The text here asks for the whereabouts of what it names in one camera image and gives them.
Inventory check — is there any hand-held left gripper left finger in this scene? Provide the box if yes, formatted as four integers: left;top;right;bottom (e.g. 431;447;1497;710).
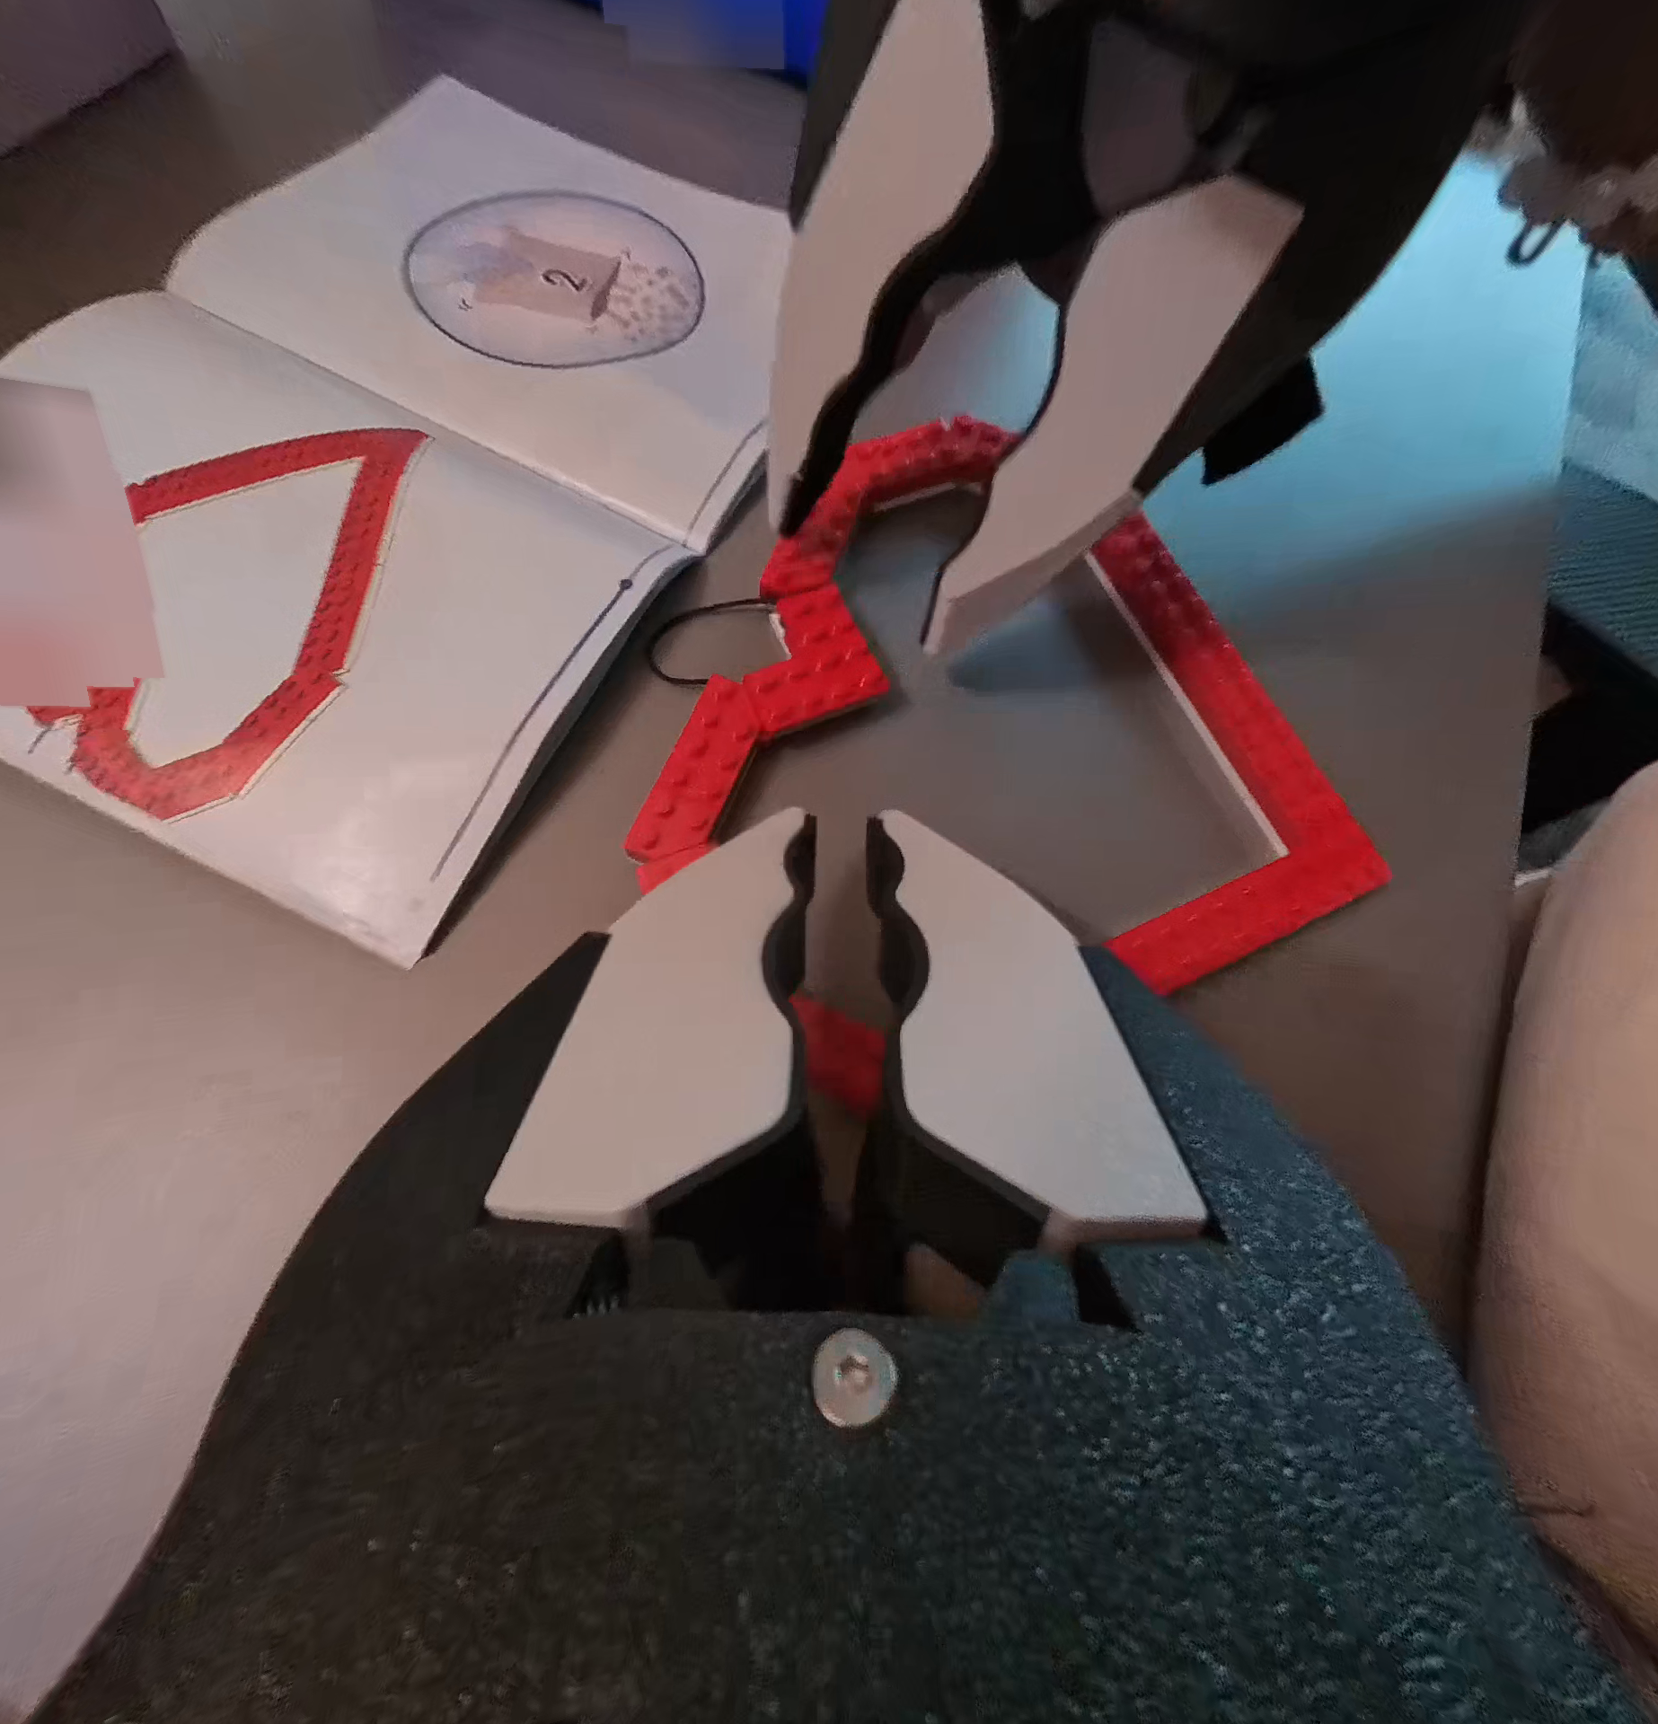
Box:
486;807;820;1231

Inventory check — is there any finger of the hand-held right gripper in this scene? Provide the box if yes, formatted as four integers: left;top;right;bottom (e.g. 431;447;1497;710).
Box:
923;174;1311;657
765;0;1005;538

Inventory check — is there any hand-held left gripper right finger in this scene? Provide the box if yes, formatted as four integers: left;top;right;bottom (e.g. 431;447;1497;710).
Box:
865;810;1211;1247

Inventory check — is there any red brick heart frame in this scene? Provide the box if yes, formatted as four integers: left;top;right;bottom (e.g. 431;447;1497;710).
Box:
624;413;1394;1117

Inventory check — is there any instruction booklet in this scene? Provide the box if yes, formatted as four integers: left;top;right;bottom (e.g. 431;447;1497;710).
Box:
0;72;799;968

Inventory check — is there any person's right hand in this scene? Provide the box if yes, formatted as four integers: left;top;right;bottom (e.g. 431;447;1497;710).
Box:
1509;0;1658;162

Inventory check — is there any blue plastic bin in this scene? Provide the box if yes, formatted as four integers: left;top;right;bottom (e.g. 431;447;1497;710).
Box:
601;0;833;72

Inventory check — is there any person's lap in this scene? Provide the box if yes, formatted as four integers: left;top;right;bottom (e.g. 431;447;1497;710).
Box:
1470;755;1658;1724

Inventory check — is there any white bead bracelet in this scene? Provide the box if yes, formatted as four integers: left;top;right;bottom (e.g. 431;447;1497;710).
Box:
1502;100;1658;264

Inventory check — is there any black cord loop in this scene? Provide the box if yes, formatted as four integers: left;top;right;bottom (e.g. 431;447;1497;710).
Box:
647;603;783;688

